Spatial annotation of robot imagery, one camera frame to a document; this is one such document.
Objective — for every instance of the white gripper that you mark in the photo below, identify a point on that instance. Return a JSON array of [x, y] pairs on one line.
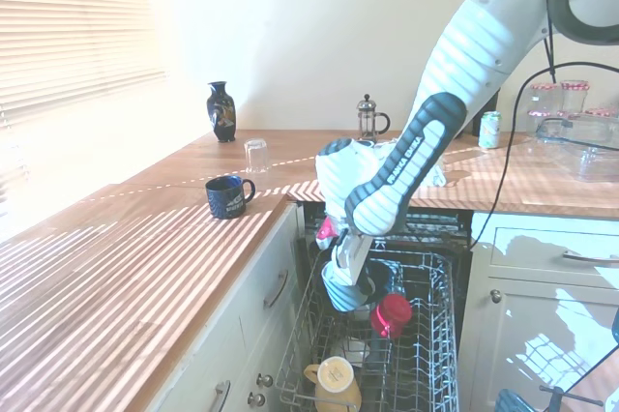
[[357, 257]]

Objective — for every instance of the grey blue mug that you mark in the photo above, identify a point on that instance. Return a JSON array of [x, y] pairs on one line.
[[341, 297]]

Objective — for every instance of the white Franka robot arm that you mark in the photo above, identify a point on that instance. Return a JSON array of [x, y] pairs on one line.
[[464, 44]]

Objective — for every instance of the red mug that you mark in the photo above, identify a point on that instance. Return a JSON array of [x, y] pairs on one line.
[[394, 313]]

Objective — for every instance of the open built-in dishwasher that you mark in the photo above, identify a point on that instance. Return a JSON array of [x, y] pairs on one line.
[[435, 228]]

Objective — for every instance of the yellow ceramic mug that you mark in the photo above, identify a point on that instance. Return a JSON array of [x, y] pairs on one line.
[[333, 378]]

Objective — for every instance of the dark blue printed mug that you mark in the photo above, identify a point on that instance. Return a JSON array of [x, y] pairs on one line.
[[226, 199]]

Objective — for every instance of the black dish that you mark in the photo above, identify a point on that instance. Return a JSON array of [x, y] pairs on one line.
[[384, 279]]

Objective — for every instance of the white dish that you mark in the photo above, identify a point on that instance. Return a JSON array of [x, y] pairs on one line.
[[357, 351]]

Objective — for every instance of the round metal cabinet knob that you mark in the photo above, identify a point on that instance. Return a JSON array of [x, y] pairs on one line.
[[495, 296], [264, 380], [256, 399]]

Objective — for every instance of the glass French press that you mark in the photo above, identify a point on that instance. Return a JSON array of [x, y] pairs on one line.
[[370, 117]]

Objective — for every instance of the small clear drinking glass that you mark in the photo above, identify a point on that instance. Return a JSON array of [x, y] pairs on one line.
[[256, 155]]

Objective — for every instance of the blue clamp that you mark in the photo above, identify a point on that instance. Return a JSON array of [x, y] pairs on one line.
[[510, 401]]

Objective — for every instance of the white green drink can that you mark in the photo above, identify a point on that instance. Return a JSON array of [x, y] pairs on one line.
[[490, 130]]

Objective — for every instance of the dark blue painted vase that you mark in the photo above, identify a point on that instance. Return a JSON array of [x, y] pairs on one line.
[[221, 114]]

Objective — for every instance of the jar with red checked lid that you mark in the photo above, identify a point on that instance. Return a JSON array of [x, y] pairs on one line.
[[603, 114], [539, 121], [545, 97], [575, 95]]

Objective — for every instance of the clear plastic storage container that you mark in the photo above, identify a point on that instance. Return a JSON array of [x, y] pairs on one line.
[[585, 146]]

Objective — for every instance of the beige window blind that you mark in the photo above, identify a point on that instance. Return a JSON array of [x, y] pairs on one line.
[[72, 20]]

